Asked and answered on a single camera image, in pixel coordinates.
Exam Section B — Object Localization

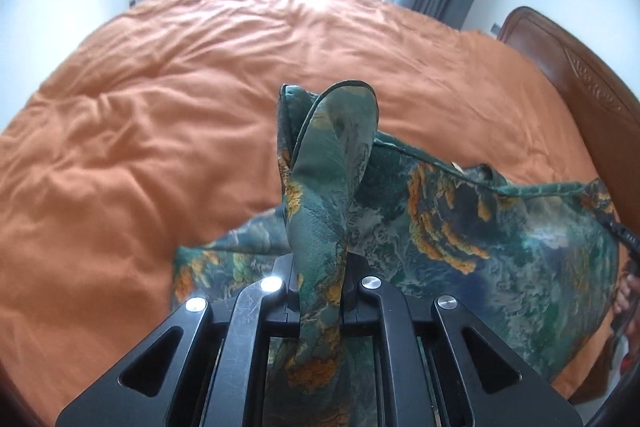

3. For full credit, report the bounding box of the green orange patterned garment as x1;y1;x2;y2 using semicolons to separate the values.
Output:
171;80;618;426

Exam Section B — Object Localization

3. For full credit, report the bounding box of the person's right hand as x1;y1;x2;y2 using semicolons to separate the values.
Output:
613;273;639;314

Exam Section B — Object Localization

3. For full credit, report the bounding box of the brown wooden headboard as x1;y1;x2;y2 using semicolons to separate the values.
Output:
498;6;640;233

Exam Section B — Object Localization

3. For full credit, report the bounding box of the orange bed duvet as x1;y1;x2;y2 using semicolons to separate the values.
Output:
1;0;597;426

